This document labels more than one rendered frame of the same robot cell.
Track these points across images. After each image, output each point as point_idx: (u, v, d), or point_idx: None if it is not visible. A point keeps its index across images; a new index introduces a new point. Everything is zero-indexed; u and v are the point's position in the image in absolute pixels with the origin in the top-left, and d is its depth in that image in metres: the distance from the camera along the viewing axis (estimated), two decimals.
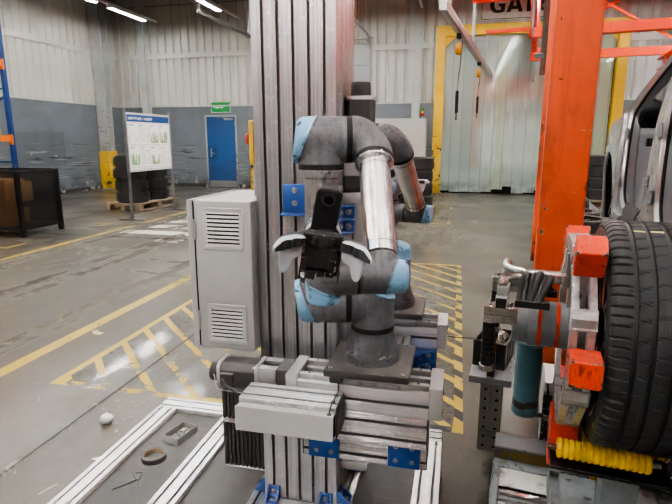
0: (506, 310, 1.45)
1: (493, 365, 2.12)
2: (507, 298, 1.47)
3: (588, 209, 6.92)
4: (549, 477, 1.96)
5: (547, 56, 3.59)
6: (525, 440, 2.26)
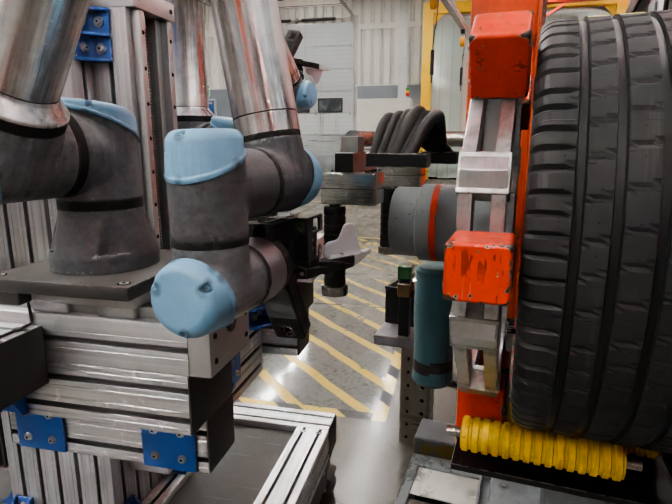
0: (356, 179, 0.79)
1: (406, 319, 1.46)
2: (362, 159, 0.80)
3: None
4: (481, 482, 1.30)
5: None
6: None
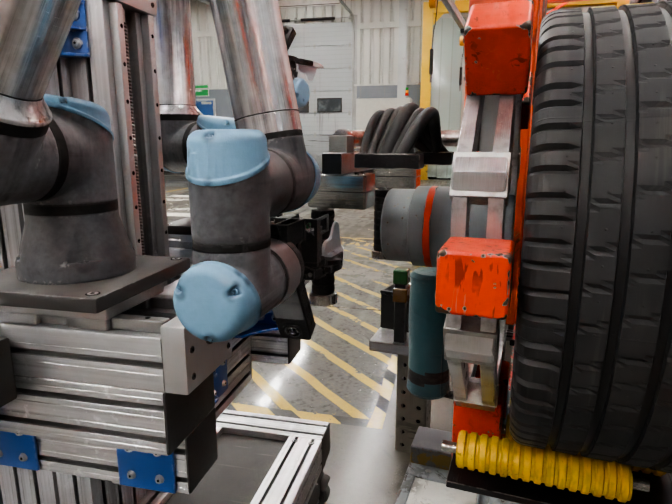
0: (345, 181, 0.74)
1: (402, 325, 1.41)
2: (351, 160, 0.76)
3: None
4: (479, 495, 1.25)
5: None
6: None
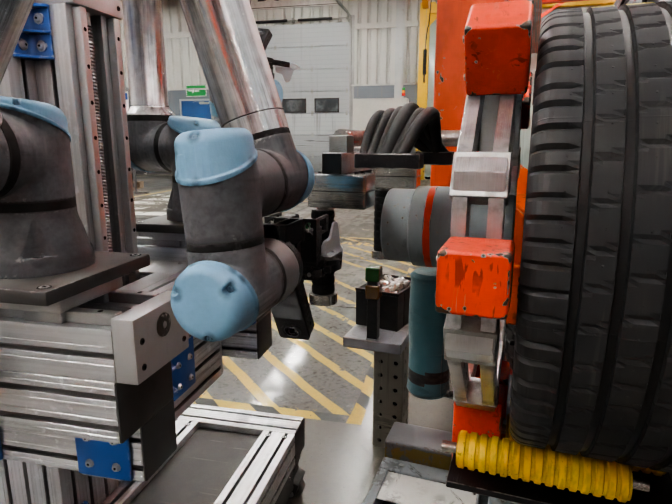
0: (345, 181, 0.74)
1: (374, 321, 1.44)
2: (351, 160, 0.76)
3: None
4: (479, 495, 1.25)
5: None
6: (432, 432, 1.58)
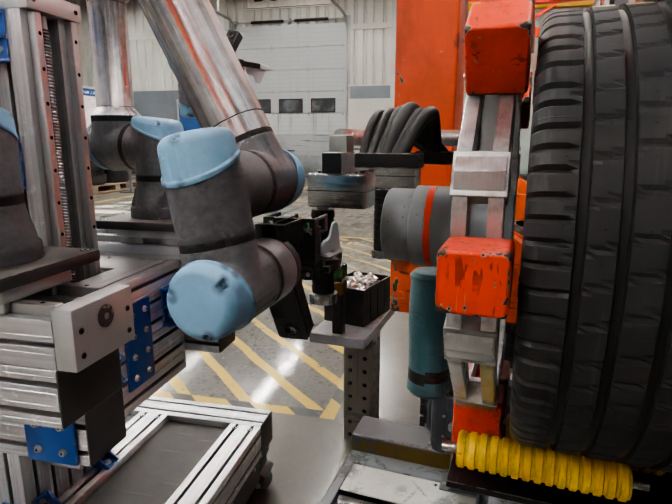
0: (345, 180, 0.74)
1: (339, 317, 1.47)
2: (351, 159, 0.76)
3: None
4: (479, 495, 1.25)
5: None
6: (398, 426, 1.61)
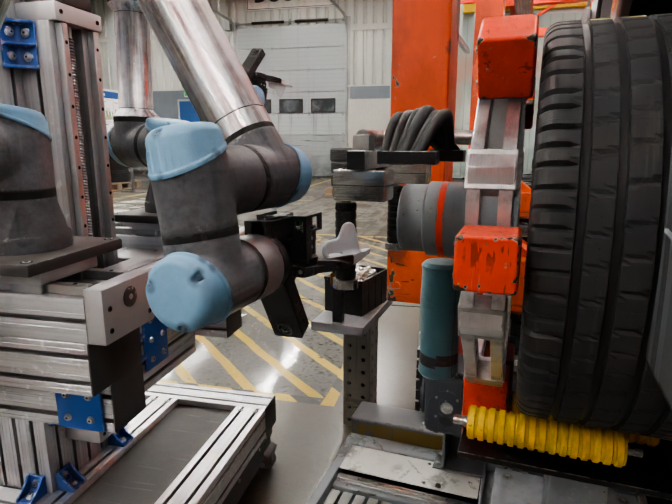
0: (367, 176, 0.82)
1: (339, 306, 1.56)
2: (373, 157, 0.83)
3: None
4: (485, 474, 1.33)
5: None
6: (395, 410, 1.70)
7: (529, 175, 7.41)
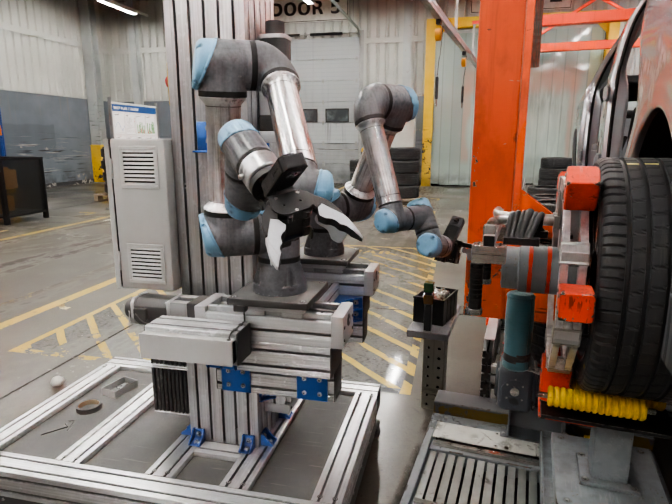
0: (494, 249, 1.39)
1: (429, 319, 2.13)
2: (495, 237, 1.41)
3: None
4: (542, 438, 1.90)
5: None
6: (465, 396, 2.27)
7: (539, 188, 7.98)
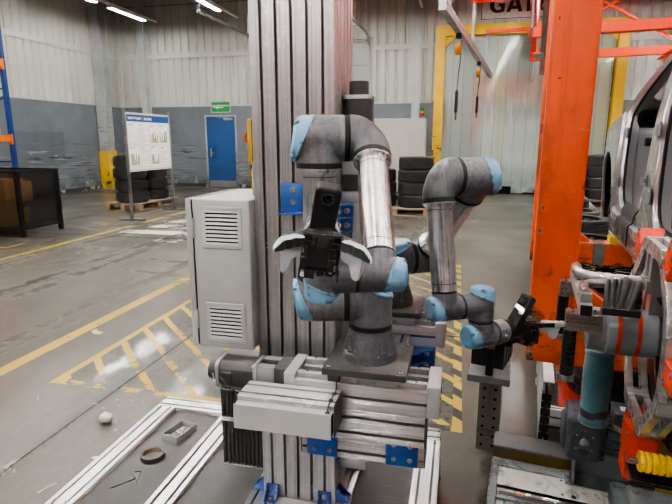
0: (590, 318, 1.38)
1: (491, 364, 2.12)
2: None
3: (588, 209, 6.93)
4: (613, 489, 1.89)
5: (546, 56, 3.59)
6: (524, 439, 2.26)
7: None
